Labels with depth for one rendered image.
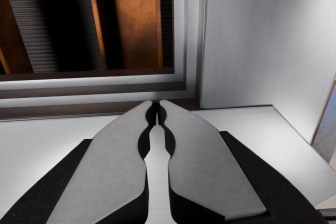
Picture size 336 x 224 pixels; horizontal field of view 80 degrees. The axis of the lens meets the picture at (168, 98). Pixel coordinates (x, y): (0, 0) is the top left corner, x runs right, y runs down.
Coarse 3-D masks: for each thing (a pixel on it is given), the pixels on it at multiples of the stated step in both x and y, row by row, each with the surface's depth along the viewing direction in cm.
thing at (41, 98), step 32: (192, 0) 12; (192, 32) 13; (192, 64) 14; (0, 96) 15; (32, 96) 15; (64, 96) 15; (96, 96) 15; (128, 96) 15; (160, 96) 15; (192, 96) 15
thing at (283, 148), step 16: (272, 112) 14; (272, 128) 15; (288, 128) 15; (272, 144) 16; (288, 144) 16; (304, 144) 16; (272, 160) 16; (288, 160) 17; (304, 160) 17; (320, 160) 17; (288, 176) 17; (304, 176) 18; (320, 176) 18; (304, 192) 18
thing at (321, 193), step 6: (324, 168) 17; (330, 168) 17; (324, 174) 18; (330, 174) 18; (324, 180) 18; (330, 180) 18; (318, 186) 18; (324, 186) 18; (330, 186) 18; (318, 192) 19; (324, 192) 19; (330, 192) 19; (312, 198) 19; (318, 198) 19; (324, 198) 19; (312, 204) 19
